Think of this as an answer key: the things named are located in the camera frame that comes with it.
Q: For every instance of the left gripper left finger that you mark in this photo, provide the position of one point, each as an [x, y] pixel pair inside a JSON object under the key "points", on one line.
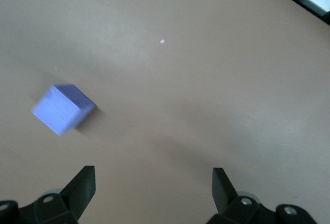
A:
{"points": [[77, 195]]}

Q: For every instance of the black table edge rail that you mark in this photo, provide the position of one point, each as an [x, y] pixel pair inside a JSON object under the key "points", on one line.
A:
{"points": [[319, 15]]}

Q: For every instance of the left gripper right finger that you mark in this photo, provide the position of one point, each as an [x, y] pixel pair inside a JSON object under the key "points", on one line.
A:
{"points": [[227, 200]]}

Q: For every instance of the purple foam cube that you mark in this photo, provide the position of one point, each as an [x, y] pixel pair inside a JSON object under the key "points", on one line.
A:
{"points": [[56, 110]]}

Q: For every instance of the brown paper table cover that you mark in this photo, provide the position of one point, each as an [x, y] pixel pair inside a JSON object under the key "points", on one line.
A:
{"points": [[180, 79]]}

